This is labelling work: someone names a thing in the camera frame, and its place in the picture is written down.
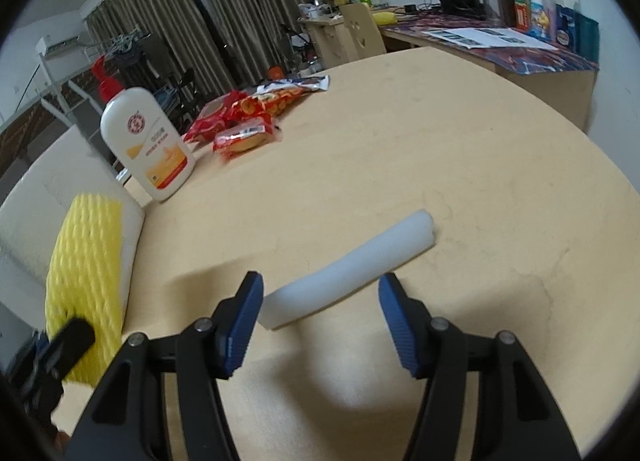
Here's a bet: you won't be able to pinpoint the yellow foam fruit net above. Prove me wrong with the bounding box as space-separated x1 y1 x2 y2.
44 193 124 387

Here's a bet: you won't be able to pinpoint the white foam tube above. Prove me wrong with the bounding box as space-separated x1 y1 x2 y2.
258 210 435 330

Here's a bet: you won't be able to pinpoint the white styrofoam box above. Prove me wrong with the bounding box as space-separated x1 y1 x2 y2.
1 127 144 329

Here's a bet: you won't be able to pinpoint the white lotion pump bottle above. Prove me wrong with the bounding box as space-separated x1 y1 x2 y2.
92 56 195 202

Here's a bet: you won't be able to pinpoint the metal bunk bed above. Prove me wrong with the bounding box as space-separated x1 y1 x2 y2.
1 28 149 172

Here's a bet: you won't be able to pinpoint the red snack packet front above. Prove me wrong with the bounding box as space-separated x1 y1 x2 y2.
213 115 280 156

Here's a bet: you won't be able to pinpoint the red snack packet pile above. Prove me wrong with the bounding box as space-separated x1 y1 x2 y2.
182 75 330 142

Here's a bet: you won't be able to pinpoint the white air conditioner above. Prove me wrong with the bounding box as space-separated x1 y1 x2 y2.
35 32 93 59

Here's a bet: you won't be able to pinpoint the printed paper sheet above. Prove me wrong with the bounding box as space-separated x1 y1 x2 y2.
422 28 556 50

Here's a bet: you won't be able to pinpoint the teal box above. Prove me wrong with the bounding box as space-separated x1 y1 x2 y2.
575 12 600 63

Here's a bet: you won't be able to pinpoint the wooden smiley chair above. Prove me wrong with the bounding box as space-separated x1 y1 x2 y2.
340 2 387 60

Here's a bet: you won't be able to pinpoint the wooden desk with drawers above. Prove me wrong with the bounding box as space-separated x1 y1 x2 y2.
298 14 359 69

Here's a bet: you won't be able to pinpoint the black headphones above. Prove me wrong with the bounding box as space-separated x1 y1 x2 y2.
439 0 485 19

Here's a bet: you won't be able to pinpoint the brown window curtains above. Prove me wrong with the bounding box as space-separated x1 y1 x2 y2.
86 0 326 95

